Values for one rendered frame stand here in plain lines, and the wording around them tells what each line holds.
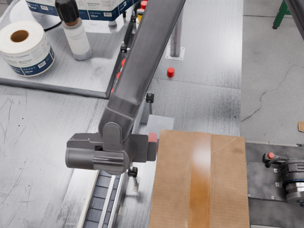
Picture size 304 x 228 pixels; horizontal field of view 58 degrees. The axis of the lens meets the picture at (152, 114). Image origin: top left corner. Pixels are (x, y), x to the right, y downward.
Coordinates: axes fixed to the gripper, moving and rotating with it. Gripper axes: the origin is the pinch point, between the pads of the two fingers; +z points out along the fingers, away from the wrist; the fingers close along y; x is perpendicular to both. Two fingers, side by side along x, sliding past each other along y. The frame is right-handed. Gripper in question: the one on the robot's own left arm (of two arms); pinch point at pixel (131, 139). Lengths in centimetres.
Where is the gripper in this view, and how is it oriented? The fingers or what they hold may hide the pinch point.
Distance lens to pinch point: 72.8
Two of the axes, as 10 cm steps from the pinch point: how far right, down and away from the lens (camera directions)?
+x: -0.4, 9.9, 1.3
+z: 1.0, -1.3, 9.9
